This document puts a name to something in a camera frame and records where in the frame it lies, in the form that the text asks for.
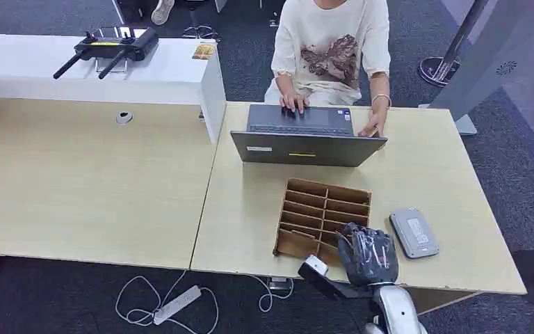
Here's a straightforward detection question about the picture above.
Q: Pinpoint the person's right hand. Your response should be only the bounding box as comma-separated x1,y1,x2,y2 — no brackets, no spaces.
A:
279,92,311,115

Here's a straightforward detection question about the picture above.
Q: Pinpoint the person's left hand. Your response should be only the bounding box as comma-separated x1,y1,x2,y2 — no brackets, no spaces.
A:
358,110,388,138

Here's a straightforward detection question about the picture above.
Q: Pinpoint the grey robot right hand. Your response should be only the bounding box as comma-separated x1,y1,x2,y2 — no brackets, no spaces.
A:
337,222,400,287

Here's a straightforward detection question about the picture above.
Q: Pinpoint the grey card reader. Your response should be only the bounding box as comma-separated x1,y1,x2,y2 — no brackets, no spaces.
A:
389,207,440,260

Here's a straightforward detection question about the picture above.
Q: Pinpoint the wooden slotted card box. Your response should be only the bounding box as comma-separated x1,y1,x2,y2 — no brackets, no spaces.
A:
273,177,373,269

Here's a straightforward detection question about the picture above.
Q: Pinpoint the grey open laptop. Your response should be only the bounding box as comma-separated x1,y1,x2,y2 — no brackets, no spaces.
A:
229,104,388,168

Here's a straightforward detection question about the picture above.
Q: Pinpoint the person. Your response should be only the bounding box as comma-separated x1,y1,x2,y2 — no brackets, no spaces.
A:
264,0,393,138
150,0,175,26

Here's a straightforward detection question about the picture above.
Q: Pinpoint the grey power adapter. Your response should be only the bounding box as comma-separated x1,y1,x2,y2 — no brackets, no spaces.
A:
268,277,292,292

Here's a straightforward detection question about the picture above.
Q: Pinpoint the small yellow card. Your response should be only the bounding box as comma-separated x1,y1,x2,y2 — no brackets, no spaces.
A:
191,43,217,61

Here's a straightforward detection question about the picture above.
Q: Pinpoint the office chair base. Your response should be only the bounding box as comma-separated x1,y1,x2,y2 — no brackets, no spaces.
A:
181,24,223,43

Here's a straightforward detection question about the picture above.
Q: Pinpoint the grey standing kiosk panel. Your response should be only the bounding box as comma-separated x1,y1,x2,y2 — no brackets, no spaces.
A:
418,0,534,137

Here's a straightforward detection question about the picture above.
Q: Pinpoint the white counter shelf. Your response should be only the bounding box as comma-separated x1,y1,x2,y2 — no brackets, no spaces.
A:
0,33,227,145

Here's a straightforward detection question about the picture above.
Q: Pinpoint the black remote controller with antennas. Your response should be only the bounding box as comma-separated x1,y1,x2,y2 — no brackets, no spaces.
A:
52,26,160,81

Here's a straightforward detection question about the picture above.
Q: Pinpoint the black cabinet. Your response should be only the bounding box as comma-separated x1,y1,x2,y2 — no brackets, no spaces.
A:
112,0,154,25

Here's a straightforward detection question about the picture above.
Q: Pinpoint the metal controller stand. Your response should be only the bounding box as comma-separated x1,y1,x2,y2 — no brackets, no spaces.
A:
93,26,148,74

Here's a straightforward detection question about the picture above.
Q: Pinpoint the white power strip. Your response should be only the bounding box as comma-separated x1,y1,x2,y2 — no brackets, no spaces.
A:
152,285,202,327

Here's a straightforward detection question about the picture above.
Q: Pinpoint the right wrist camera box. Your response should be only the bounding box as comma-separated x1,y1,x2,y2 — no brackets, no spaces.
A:
298,255,374,300

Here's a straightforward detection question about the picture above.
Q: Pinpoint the short white cable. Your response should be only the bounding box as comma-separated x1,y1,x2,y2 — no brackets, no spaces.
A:
249,276,295,315

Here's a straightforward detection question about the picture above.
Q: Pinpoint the long white cable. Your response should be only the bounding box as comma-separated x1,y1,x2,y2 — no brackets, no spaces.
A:
113,270,220,334

